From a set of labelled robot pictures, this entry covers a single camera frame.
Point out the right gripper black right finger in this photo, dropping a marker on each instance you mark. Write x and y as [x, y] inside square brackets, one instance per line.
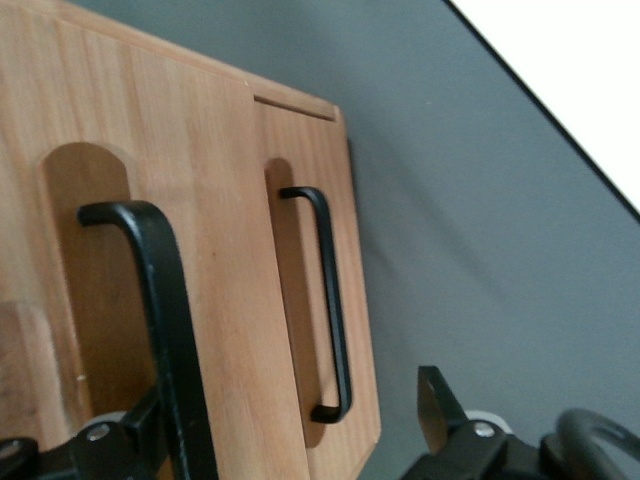
[450, 425]

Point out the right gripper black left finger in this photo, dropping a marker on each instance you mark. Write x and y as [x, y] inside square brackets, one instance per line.
[115, 445]

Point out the wooden drawer cabinet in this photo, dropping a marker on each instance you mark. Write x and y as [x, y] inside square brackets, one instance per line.
[320, 108]

